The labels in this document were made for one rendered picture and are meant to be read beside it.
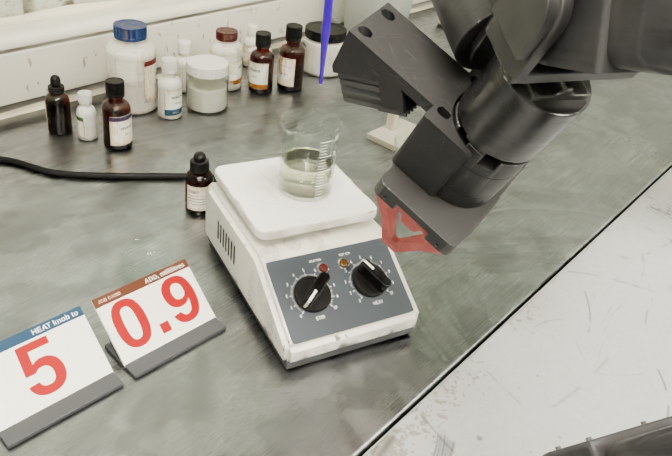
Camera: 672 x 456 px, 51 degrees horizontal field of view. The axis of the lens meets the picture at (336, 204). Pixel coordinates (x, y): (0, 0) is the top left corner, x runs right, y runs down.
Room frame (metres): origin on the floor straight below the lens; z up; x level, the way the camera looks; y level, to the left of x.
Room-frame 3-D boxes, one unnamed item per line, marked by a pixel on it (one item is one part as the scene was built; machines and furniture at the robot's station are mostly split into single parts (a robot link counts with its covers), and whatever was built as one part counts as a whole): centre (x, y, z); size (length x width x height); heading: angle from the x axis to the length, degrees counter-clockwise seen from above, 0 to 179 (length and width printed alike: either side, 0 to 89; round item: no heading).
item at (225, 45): (0.97, 0.19, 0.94); 0.05 x 0.05 x 0.09
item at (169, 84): (0.85, 0.24, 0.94); 0.03 x 0.03 x 0.08
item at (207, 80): (0.89, 0.20, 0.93); 0.06 x 0.06 x 0.07
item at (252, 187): (0.56, 0.04, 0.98); 0.12 x 0.12 x 0.01; 32
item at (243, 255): (0.53, 0.03, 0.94); 0.22 x 0.13 x 0.08; 32
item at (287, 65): (1.00, 0.09, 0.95); 0.04 x 0.04 x 0.10
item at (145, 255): (0.52, 0.16, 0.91); 0.06 x 0.06 x 0.02
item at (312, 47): (1.09, 0.05, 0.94); 0.07 x 0.07 x 0.07
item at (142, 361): (0.43, 0.13, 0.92); 0.09 x 0.06 x 0.04; 141
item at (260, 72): (0.97, 0.14, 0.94); 0.04 x 0.04 x 0.09
